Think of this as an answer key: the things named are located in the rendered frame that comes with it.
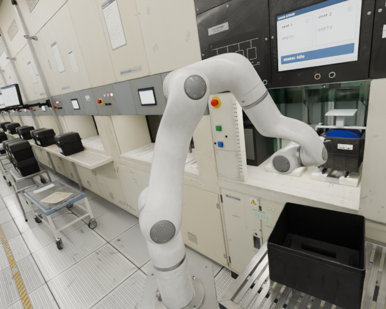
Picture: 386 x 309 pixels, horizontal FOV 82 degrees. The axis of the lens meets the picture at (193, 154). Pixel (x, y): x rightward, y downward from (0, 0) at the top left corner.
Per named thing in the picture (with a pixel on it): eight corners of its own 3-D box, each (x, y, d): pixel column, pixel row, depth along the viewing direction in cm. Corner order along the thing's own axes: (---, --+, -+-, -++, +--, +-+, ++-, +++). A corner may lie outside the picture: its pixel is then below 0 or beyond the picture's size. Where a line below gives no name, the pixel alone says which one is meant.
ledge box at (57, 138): (58, 154, 308) (51, 135, 299) (79, 148, 325) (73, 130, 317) (64, 157, 286) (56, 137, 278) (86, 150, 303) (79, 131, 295)
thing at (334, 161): (308, 171, 127) (307, 118, 115) (320, 157, 139) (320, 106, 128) (361, 180, 110) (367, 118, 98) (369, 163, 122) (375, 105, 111)
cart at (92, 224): (34, 224, 300) (19, 192, 284) (72, 204, 335) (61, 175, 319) (59, 252, 236) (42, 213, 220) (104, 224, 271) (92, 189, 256)
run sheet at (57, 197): (37, 201, 253) (37, 200, 252) (56, 191, 273) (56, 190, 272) (56, 203, 240) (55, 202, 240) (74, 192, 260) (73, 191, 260)
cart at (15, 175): (15, 193, 418) (3, 169, 402) (46, 181, 452) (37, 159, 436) (24, 207, 353) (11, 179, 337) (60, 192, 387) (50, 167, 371)
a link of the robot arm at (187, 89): (169, 221, 79) (179, 252, 64) (135, 219, 75) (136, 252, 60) (202, 75, 68) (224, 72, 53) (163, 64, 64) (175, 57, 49)
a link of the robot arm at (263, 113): (293, 75, 62) (333, 151, 74) (246, 93, 75) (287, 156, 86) (283, 94, 58) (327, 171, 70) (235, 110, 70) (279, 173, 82)
